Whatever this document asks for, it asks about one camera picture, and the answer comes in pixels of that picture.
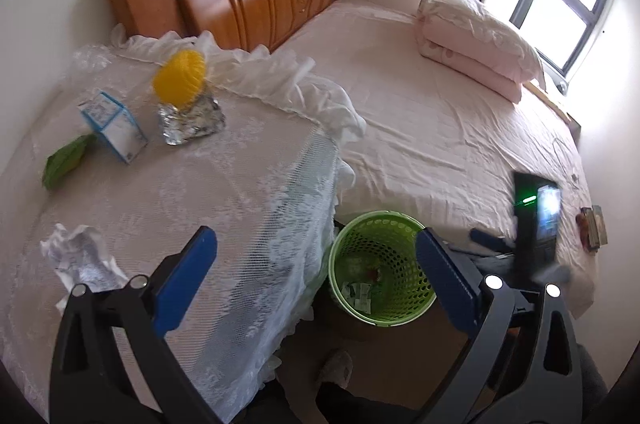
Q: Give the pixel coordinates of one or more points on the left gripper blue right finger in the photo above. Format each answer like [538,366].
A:
[454,279]

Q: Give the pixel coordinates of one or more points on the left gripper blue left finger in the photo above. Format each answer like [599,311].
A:
[178,278]

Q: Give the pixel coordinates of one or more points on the white plastic wrapper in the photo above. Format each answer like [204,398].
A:
[81,256]

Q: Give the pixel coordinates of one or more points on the green leaf wrapper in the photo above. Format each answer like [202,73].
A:
[65,160]

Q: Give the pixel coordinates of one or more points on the silver foil wrapper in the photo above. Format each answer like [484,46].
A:
[202,118]

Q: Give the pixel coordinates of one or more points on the blue white milk carton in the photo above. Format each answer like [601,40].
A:
[115,124]

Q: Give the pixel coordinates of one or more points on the yellow ribbed plastic ball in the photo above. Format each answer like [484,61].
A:
[181,79]

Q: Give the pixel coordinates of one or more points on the green white snack bag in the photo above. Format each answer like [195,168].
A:
[358,296]

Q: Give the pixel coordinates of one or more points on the small items on bed edge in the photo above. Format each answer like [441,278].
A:
[591,226]

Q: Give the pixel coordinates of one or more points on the green plastic waste basket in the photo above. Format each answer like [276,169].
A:
[379,248]

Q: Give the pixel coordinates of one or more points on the pink bed sheet mattress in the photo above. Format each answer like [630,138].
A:
[439,146]

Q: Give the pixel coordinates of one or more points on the white slipper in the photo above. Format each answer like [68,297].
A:
[337,369]

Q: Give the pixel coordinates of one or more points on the folded pink quilt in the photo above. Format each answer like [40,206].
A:
[475,64]

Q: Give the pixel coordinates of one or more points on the white lace tablecloth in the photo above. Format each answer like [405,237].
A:
[267,185]

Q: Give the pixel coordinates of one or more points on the white ruffled pillow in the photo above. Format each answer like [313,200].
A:
[466,28]

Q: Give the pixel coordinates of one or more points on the wooden bed side rail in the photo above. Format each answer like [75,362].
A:
[574,127]

